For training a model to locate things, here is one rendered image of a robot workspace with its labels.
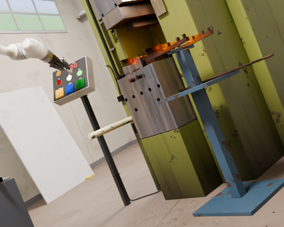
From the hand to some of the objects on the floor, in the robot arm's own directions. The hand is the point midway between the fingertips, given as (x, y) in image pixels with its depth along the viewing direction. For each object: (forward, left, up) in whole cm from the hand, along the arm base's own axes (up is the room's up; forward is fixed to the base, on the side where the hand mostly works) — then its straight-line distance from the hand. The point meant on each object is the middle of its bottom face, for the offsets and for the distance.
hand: (68, 69), depth 267 cm
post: (+20, +11, -112) cm, 115 cm away
